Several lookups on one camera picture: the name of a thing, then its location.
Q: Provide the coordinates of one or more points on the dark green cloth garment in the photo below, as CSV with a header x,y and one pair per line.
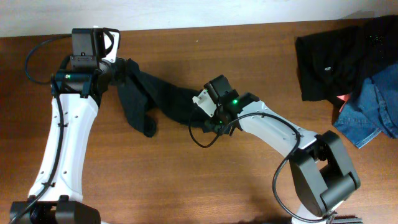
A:
x,y
142,92

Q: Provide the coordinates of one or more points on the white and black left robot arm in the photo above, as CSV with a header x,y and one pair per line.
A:
x,y
77,88

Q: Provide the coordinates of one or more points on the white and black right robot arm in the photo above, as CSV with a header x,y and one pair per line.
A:
x,y
322,171

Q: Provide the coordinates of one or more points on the blue denim jeans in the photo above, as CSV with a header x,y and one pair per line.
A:
x,y
373,112

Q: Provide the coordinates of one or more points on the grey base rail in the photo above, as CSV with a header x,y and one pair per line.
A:
x,y
346,220

